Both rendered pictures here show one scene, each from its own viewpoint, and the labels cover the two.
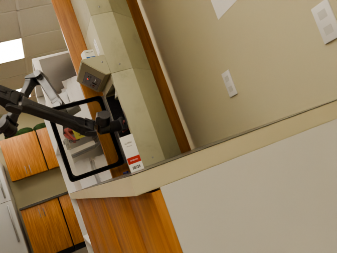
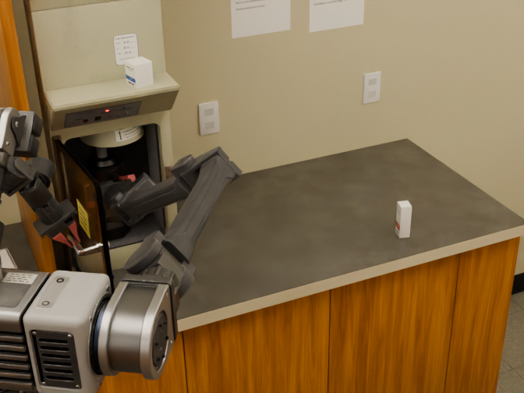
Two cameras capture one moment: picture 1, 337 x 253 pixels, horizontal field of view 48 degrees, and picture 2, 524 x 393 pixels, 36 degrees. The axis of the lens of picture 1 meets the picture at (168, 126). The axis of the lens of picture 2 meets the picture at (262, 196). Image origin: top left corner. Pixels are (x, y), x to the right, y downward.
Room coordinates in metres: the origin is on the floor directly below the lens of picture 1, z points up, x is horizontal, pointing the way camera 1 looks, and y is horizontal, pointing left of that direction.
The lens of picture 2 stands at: (1.66, 2.22, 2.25)
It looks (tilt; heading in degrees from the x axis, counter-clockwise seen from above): 29 degrees down; 267
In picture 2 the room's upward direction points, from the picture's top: 1 degrees counter-clockwise
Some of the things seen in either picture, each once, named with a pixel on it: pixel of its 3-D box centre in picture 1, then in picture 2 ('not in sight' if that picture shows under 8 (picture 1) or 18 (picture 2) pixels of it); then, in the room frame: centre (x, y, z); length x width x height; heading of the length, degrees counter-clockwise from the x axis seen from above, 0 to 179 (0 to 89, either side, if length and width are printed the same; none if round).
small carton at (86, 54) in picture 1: (89, 57); (139, 72); (1.85, 0.25, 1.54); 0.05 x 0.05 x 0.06; 33
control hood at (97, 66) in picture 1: (92, 77); (114, 107); (1.92, 0.28, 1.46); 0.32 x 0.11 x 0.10; 20
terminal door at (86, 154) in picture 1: (86, 137); (84, 230); (2.01, 0.43, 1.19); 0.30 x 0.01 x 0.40; 116
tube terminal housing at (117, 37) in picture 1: (134, 92); (102, 129); (1.98, 0.11, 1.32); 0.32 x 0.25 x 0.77; 20
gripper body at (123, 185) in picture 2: (115, 125); (117, 196); (1.94, 0.25, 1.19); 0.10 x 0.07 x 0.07; 23
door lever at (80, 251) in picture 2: not in sight; (83, 243); (2.00, 0.51, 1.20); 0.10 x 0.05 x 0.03; 116
